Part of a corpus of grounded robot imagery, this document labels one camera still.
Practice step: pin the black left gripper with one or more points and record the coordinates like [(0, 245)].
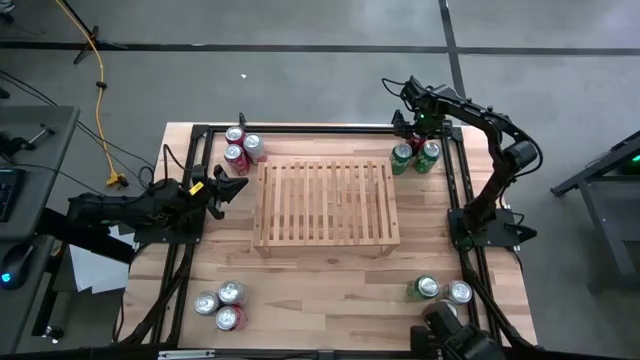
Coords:
[(202, 200)]

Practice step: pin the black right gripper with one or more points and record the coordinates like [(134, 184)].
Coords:
[(422, 122)]

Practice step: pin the red cola can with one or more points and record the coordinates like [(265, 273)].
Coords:
[(234, 135), (236, 158), (415, 145), (229, 318)]

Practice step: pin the green Sprite can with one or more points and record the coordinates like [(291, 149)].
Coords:
[(424, 288), (427, 156), (401, 157)]

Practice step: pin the silver diet cola can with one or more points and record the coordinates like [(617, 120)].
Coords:
[(232, 292), (206, 303), (452, 306), (458, 292)]

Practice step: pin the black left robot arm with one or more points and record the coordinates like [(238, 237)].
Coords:
[(125, 207)]

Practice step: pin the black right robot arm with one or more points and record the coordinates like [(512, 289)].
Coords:
[(492, 180)]

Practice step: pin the wooden slatted shelf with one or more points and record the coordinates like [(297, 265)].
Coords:
[(325, 200)]

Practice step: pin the small black clamp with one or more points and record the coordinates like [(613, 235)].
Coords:
[(398, 121), (242, 120)]

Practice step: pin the yellow tape tag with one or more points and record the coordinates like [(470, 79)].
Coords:
[(196, 188)]

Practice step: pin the silver and pink can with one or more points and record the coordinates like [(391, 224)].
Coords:
[(253, 144)]

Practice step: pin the black support beam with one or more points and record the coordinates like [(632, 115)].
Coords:
[(85, 240)]

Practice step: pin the white paper sheets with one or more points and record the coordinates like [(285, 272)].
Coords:
[(95, 275)]

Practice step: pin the grey desk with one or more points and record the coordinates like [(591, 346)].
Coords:
[(30, 310), (45, 175)]

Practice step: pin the black desk tool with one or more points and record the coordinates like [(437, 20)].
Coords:
[(37, 136)]

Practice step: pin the black tripod stand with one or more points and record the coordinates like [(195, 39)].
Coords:
[(94, 37)]

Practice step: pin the black bulky device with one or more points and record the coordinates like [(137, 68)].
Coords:
[(460, 340)]

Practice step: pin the black metal side table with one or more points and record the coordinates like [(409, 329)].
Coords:
[(607, 220)]

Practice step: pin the black keyboard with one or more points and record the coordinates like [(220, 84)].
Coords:
[(7, 195)]

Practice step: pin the black computer mouse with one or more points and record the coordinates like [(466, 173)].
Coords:
[(17, 262)]

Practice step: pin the black caster wheel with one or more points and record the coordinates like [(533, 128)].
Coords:
[(53, 333)]

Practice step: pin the person's foot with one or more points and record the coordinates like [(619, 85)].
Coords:
[(5, 10)]

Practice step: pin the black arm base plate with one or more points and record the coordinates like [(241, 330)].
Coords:
[(192, 236), (502, 235)]

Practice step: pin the black metal table frame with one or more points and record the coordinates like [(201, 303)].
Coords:
[(325, 129)]

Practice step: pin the silver metal bracket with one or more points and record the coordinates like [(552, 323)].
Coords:
[(185, 354)]

